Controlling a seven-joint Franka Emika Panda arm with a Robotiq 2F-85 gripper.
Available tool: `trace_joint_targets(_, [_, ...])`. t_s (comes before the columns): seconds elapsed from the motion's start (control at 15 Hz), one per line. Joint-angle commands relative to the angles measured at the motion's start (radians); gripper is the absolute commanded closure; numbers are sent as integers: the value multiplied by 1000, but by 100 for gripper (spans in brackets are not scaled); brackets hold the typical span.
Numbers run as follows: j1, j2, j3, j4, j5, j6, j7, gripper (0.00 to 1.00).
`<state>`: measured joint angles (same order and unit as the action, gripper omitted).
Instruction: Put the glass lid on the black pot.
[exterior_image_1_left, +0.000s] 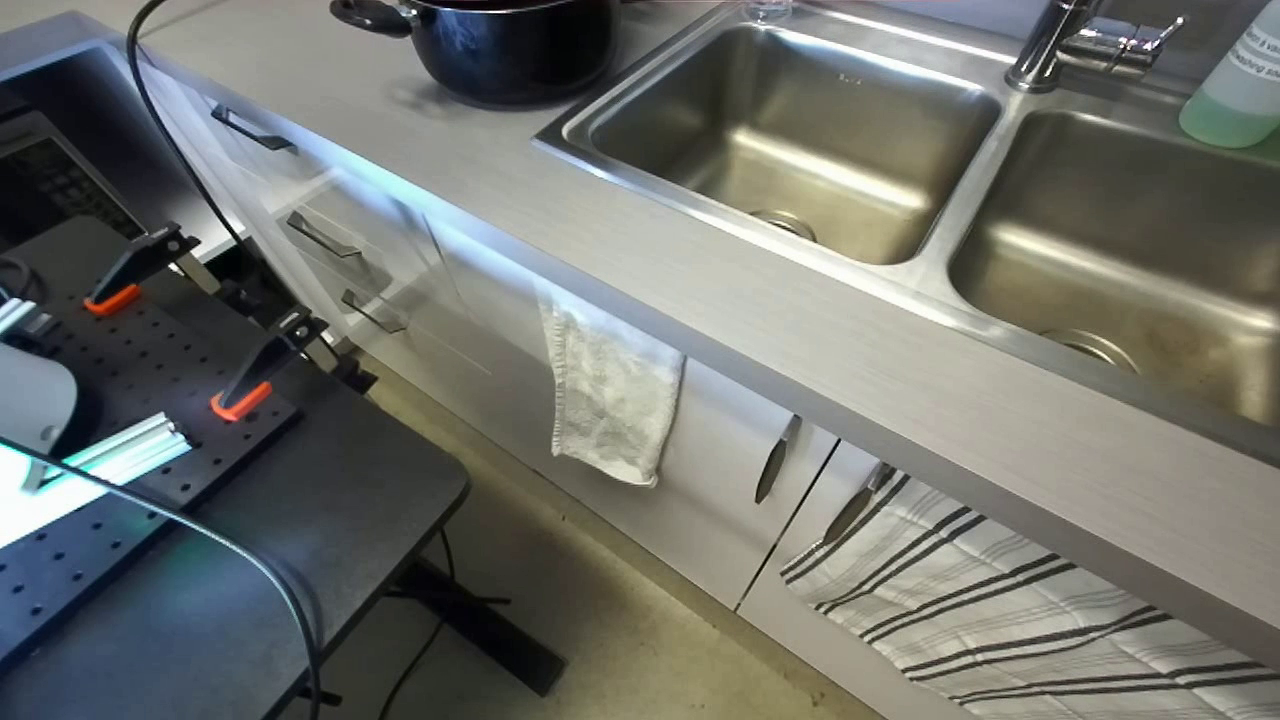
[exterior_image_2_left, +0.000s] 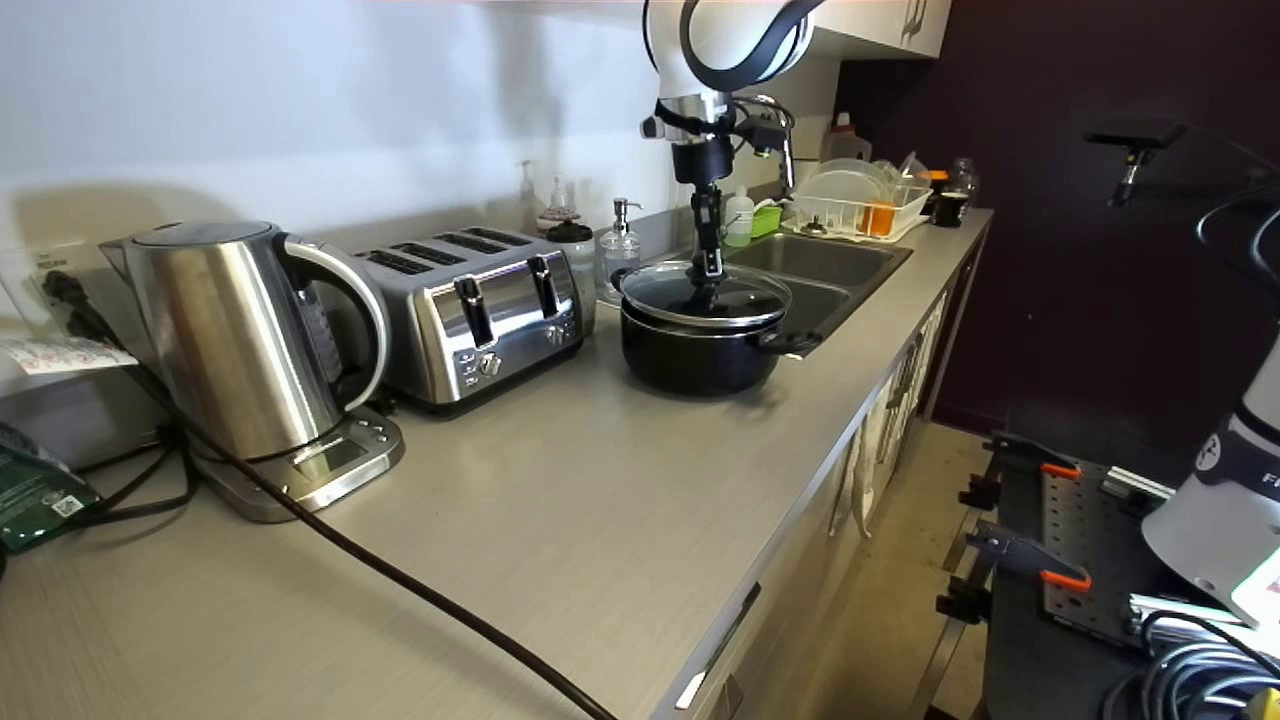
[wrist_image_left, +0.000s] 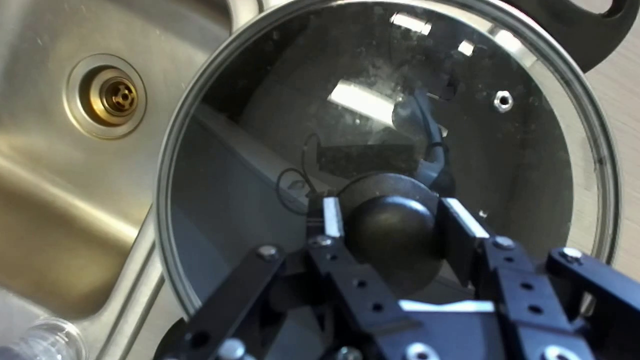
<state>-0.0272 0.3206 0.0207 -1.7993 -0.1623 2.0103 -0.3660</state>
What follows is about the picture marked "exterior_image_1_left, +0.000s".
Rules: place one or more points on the dark grey kitchen appliance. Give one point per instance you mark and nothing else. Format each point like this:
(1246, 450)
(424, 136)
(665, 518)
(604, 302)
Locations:
(83, 82)

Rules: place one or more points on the black robot table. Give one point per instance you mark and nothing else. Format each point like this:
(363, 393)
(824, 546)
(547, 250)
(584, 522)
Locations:
(306, 532)

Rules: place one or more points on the green dish soap bottle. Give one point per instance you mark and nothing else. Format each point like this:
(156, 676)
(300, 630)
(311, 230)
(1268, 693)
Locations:
(1242, 86)

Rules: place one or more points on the chrome kitchen faucet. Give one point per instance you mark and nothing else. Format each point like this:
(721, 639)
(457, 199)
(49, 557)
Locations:
(1065, 41)

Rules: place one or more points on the aluminium profile rail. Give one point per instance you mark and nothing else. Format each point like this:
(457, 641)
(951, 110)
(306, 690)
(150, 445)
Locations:
(120, 450)

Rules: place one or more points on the striped white kitchen towel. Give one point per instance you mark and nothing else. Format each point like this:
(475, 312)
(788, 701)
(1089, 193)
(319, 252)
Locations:
(1012, 612)

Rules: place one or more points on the stainless steel double sink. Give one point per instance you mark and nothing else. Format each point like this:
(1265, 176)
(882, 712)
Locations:
(934, 241)

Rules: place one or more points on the grey kitchen cabinet unit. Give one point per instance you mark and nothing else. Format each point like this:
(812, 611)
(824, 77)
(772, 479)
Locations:
(465, 335)

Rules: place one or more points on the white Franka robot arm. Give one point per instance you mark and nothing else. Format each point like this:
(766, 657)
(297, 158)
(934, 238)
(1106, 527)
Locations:
(30, 399)

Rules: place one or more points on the black cooking pot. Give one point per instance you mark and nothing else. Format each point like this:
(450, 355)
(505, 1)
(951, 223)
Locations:
(514, 55)

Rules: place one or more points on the white hanging dish cloth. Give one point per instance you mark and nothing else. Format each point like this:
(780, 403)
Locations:
(614, 393)

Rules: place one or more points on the brass sink drain strainer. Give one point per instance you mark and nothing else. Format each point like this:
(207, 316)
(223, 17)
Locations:
(784, 223)

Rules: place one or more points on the black perforated mounting board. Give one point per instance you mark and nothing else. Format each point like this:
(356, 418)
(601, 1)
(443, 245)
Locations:
(146, 360)

